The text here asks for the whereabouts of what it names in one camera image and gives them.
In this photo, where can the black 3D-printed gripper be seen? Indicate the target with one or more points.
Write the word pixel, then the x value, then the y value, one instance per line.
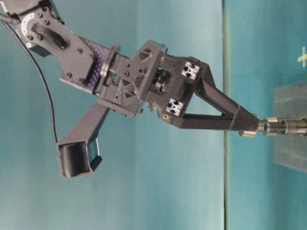
pixel 164 82

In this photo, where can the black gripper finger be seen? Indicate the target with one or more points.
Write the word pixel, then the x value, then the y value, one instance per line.
pixel 240 120

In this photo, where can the silver metal washer bushing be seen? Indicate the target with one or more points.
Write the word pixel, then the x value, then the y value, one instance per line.
pixel 261 129

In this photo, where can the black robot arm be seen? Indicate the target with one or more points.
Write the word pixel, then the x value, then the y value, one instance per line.
pixel 41 29

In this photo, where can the front threaded steel shaft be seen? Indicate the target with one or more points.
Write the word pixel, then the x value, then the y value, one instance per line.
pixel 289 127

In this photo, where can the grey metal base block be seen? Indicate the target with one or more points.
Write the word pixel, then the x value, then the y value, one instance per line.
pixel 291 102

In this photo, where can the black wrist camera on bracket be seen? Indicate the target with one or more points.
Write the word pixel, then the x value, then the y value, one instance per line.
pixel 79 148

